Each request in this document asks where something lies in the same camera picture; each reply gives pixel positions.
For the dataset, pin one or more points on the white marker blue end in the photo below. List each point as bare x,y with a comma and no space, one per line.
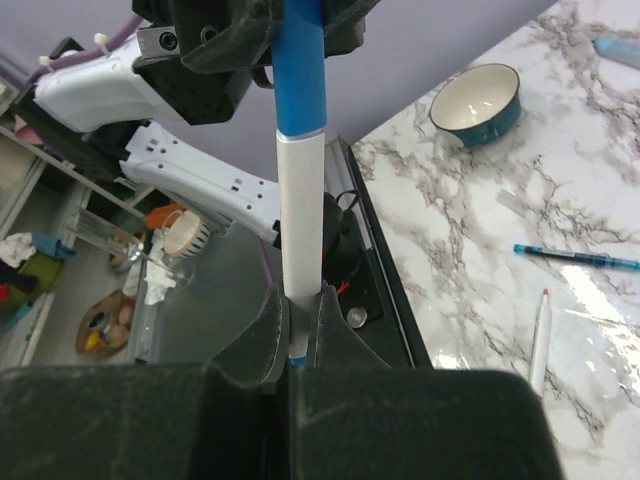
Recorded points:
301,162

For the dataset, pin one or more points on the white marker red tip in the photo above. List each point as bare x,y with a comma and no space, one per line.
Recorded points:
541,342

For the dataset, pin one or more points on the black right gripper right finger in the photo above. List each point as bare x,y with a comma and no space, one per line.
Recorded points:
352,416

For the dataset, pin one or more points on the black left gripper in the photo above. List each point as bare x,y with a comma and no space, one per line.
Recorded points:
220,37

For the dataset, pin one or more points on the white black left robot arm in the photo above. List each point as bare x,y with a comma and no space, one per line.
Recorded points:
110,100

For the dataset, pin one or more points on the blue transparent gel pen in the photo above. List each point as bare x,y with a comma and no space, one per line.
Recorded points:
602,261

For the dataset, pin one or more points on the teal bowl white inside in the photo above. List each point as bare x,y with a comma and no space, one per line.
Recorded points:
477,107

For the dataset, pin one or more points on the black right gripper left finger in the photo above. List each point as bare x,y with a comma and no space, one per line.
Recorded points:
171,421

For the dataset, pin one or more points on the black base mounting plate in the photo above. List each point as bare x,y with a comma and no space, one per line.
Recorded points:
357,262

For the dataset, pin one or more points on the light blue rectangular block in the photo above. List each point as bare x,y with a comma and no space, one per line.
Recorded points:
619,50

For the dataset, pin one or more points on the blue marker cap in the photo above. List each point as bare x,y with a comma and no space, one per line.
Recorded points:
298,56

